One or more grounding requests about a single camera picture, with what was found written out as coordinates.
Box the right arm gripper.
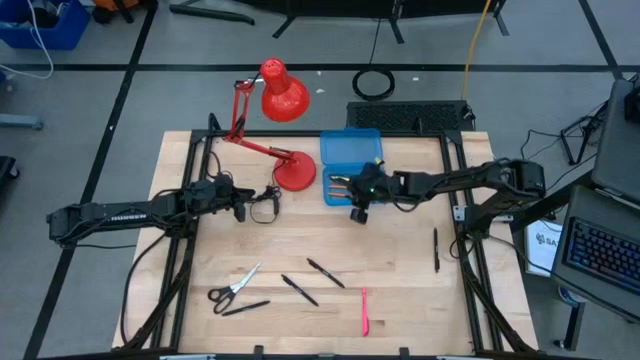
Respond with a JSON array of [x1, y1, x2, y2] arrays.
[[343, 158, 396, 225]]

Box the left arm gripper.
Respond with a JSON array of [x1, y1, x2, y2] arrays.
[[212, 182, 257, 225]]

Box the black pen white print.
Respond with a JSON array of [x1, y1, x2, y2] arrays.
[[306, 257, 346, 289]]

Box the black-handled scissors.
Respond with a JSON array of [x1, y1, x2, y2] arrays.
[[207, 261, 263, 315]]

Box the black pen grey print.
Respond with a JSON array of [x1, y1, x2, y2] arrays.
[[280, 273, 320, 307]]

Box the blue plastic supply box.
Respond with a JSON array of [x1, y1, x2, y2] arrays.
[[319, 127, 384, 207]]

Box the black perforated metal box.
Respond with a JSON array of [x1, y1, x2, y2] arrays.
[[346, 100, 476, 134]]

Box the red desk lamp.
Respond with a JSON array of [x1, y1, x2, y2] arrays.
[[223, 57, 317, 193]]

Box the black divider screen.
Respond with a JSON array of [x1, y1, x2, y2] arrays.
[[234, 0, 511, 45]]

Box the white paper sign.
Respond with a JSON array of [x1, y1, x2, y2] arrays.
[[524, 219, 564, 277]]

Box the orange and black bag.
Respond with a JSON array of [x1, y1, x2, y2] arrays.
[[92, 0, 149, 12]]

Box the blue floor bin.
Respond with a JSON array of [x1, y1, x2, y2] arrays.
[[0, 0, 91, 50]]

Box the black backlit keyboard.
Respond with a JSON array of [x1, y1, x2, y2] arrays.
[[563, 217, 640, 295]]

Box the grey computer stand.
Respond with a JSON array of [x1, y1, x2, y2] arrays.
[[549, 78, 640, 324]]

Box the black lamp power cord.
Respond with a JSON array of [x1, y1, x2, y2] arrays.
[[249, 184, 281, 225]]

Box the black aluminium table frame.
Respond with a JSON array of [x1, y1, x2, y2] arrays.
[[119, 128, 540, 359]]

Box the coiled black cable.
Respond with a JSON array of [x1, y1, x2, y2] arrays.
[[352, 67, 396, 102]]

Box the yellow cable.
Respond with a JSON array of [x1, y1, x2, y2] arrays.
[[460, 0, 494, 100]]

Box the white cable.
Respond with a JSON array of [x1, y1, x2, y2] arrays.
[[0, 0, 55, 80]]

